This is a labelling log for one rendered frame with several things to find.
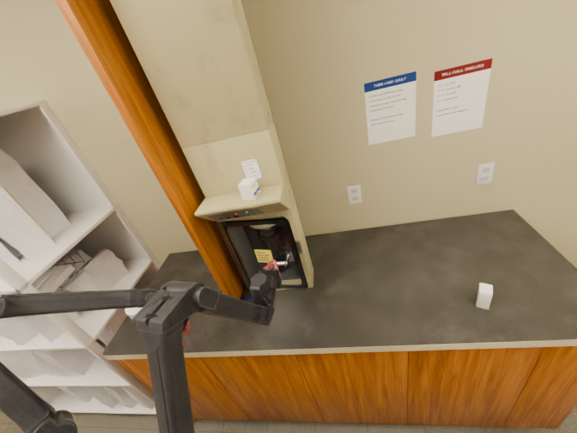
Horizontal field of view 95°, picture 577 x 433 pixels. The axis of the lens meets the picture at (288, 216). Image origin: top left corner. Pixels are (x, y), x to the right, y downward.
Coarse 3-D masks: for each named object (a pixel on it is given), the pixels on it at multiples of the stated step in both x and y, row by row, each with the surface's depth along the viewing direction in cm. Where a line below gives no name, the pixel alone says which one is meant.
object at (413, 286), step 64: (192, 256) 172; (320, 256) 143; (384, 256) 132; (448, 256) 122; (512, 256) 114; (128, 320) 139; (192, 320) 128; (320, 320) 111; (384, 320) 105; (448, 320) 98; (512, 320) 93; (576, 320) 88
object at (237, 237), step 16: (224, 224) 108; (240, 224) 106; (256, 224) 104; (272, 224) 102; (288, 224) 100; (240, 240) 111; (256, 240) 109; (272, 240) 107; (288, 240) 105; (240, 256) 117; (272, 256) 113; (256, 272) 122; (288, 272) 116; (304, 272) 115; (288, 288) 123; (304, 288) 120
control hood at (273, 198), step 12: (264, 192) 94; (276, 192) 91; (204, 204) 98; (216, 204) 95; (228, 204) 93; (240, 204) 91; (252, 204) 89; (264, 204) 89; (276, 204) 90; (288, 204) 100; (204, 216) 97
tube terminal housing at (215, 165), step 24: (216, 144) 90; (240, 144) 89; (264, 144) 88; (192, 168) 96; (216, 168) 95; (240, 168) 94; (264, 168) 94; (216, 192) 101; (288, 192) 103; (264, 216) 106; (288, 216) 104; (312, 264) 133
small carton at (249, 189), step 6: (246, 180) 91; (252, 180) 90; (240, 186) 90; (246, 186) 89; (252, 186) 89; (258, 186) 93; (240, 192) 91; (246, 192) 90; (252, 192) 90; (258, 192) 93; (246, 198) 92; (252, 198) 91
